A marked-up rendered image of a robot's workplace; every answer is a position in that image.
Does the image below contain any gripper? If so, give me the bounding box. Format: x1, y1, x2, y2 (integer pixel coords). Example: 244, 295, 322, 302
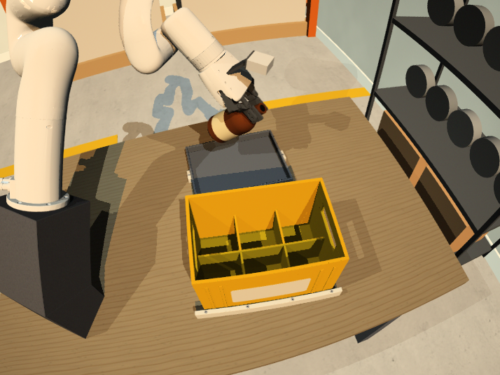
198, 49, 268, 123

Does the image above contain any brown bottle with cream label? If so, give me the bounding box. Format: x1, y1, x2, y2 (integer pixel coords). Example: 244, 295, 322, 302
207, 103, 267, 143

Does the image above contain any orange divided crate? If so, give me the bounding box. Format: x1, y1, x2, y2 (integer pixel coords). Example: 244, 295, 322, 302
185, 178, 349, 310

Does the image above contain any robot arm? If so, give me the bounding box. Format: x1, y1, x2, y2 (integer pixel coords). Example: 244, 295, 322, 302
0, 0, 275, 212

